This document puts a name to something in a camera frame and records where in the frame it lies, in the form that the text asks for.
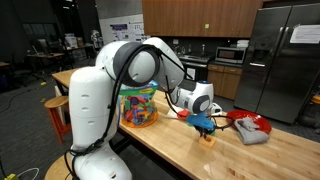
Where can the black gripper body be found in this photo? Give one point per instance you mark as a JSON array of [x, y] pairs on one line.
[[205, 130]]

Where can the light orange block with hole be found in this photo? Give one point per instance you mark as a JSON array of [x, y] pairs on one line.
[[208, 143]]

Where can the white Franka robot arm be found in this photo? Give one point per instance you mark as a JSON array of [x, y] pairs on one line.
[[93, 110]]

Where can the clear plastic bag of blocks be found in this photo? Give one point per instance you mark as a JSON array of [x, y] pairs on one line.
[[140, 110]]

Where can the grey knitted cloth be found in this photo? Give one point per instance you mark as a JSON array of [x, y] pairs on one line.
[[250, 133]]

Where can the brown wooden lower cabinet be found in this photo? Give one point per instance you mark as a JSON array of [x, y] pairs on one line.
[[223, 81]]

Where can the red plate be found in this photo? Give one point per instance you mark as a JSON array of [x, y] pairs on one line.
[[258, 120]]

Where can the black kitchen stove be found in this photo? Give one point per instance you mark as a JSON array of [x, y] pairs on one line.
[[196, 63]]

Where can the silver microwave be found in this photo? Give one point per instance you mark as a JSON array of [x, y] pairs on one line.
[[230, 55]]

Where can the white stack above microwave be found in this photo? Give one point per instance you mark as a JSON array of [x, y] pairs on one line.
[[243, 43]]

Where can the stainless steel refrigerator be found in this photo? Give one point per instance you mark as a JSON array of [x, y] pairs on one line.
[[280, 66]]

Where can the green sticker on cabinet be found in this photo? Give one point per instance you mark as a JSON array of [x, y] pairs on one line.
[[207, 26]]

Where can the brown wooden upper cabinets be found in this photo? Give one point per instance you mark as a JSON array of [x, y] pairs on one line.
[[186, 16]]

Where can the white paper on refrigerator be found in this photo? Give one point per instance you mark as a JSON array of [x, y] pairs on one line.
[[306, 34]]

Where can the small white robot figure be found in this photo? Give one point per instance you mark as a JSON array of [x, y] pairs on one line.
[[96, 38]]

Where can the wooden stool red legs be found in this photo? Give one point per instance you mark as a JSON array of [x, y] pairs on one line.
[[56, 101]]

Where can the round wooden stool seat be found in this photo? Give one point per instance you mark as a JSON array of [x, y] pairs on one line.
[[56, 170]]

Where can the stacked storage boxes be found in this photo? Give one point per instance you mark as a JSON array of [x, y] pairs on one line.
[[73, 40]]

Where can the wooden office desk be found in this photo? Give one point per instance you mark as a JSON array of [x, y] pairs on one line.
[[45, 56]]

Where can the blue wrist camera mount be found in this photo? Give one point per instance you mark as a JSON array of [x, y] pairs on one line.
[[201, 120]]

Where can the black metal table frame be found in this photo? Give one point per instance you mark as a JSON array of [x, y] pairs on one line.
[[124, 143]]

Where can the white wall poster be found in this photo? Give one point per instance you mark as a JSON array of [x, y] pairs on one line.
[[123, 28]]

